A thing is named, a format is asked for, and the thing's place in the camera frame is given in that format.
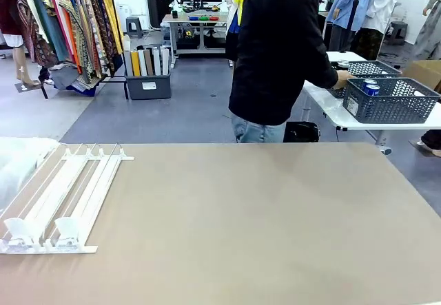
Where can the person's right hand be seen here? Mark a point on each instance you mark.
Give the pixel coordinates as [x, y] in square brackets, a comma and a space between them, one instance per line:
[344, 78]

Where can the blue Pocari Sweat can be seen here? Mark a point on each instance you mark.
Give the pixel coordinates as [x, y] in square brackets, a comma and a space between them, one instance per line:
[369, 84]
[373, 91]

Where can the grey plastic lattice basket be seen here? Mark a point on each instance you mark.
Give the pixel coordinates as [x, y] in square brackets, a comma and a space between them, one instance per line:
[372, 69]
[389, 108]

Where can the person's right forearm black sleeve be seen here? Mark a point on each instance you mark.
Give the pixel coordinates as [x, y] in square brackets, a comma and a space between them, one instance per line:
[320, 71]

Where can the white can dispenser rack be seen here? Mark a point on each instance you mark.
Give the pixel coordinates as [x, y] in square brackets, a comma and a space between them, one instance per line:
[100, 188]

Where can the white dispenser pusher paddle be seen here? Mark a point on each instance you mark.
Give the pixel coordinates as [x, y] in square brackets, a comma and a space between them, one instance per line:
[70, 227]
[20, 227]

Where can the white side table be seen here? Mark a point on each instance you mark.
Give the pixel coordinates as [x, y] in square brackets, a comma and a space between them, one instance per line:
[327, 108]

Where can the black bag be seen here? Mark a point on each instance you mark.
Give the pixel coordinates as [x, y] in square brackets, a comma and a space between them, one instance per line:
[301, 132]

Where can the person in black jacket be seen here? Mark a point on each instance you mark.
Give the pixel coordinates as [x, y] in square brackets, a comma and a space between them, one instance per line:
[275, 60]

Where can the dark grey stool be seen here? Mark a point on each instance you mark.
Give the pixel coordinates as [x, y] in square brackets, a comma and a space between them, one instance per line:
[399, 31]

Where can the mannequin in blue shirt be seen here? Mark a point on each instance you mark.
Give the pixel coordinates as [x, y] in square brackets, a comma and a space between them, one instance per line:
[344, 5]

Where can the cardboard box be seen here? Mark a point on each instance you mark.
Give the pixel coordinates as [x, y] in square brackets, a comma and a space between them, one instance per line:
[423, 72]

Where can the mannequin in white coat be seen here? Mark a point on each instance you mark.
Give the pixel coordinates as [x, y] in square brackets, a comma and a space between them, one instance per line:
[382, 2]

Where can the mannequin in grey dress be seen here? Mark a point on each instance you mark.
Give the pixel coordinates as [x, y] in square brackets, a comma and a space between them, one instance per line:
[430, 33]

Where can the seated person's leg and shoe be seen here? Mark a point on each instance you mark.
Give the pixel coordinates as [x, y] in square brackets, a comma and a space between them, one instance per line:
[430, 141]

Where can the red bowl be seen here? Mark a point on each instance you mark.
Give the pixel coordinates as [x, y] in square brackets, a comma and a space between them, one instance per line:
[214, 18]

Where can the green bowl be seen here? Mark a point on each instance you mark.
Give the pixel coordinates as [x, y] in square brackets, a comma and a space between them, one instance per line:
[204, 18]

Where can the grey background work table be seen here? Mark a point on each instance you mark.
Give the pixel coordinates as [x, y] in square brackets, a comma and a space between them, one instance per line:
[179, 20]

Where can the white fabric roll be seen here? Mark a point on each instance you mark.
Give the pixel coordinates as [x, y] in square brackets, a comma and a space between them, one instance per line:
[165, 60]
[142, 63]
[156, 61]

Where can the brown fabric roll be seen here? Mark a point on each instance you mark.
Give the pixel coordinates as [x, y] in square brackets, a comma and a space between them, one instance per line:
[149, 62]

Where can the grey storage bin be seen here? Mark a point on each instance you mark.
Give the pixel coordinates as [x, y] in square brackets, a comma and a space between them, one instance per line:
[148, 88]

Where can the yellow fabric roll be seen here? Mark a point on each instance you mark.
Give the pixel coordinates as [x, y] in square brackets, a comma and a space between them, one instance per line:
[135, 64]

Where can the grey plastic stool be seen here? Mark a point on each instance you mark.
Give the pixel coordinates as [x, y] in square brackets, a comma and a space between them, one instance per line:
[134, 26]

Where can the grey fabric roll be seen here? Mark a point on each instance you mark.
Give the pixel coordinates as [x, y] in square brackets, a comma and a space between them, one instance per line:
[128, 64]

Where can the black clothes rack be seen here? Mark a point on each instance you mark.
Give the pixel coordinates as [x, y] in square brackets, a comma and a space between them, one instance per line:
[119, 78]

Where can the yellow garment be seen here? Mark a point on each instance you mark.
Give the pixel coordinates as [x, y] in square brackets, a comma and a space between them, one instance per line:
[110, 12]

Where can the dark patterned garment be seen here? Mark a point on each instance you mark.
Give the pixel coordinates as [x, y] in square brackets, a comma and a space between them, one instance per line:
[100, 33]

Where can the orange garment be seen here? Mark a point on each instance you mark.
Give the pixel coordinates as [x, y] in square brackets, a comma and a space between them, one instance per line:
[73, 43]

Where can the pile of grey fabric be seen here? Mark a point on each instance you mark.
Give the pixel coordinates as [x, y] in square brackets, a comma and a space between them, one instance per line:
[69, 78]

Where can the pink garment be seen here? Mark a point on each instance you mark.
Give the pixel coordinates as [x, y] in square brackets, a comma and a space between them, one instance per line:
[58, 12]

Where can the green garment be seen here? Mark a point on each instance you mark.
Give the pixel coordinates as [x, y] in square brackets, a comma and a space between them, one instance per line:
[48, 26]

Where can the brown patterned garment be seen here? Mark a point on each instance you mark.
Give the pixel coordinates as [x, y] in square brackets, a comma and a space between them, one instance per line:
[38, 47]

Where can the mannequin in maroon top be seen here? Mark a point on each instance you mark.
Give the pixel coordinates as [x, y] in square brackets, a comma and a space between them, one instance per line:
[8, 5]

